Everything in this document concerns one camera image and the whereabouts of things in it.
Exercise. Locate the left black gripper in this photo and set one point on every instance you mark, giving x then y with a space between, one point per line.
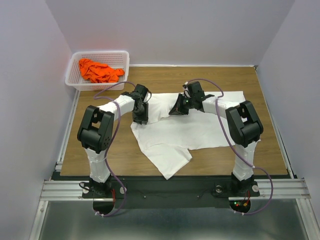
143 118

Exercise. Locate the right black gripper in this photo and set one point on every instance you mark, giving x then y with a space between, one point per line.
177 109

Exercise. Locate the white t-shirt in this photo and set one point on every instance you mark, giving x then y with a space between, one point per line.
166 140

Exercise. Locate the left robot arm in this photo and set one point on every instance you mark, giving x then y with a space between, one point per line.
96 134

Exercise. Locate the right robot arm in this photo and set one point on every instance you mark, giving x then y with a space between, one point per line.
240 125

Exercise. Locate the orange t-shirt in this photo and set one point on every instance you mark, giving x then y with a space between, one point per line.
98 73

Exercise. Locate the white plastic laundry basket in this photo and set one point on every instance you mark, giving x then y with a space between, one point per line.
116 59

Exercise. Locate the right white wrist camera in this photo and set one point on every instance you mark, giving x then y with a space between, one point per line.
185 89

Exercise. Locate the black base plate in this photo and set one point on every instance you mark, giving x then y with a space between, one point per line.
151 192

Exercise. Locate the aluminium frame rail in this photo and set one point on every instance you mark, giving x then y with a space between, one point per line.
52 191

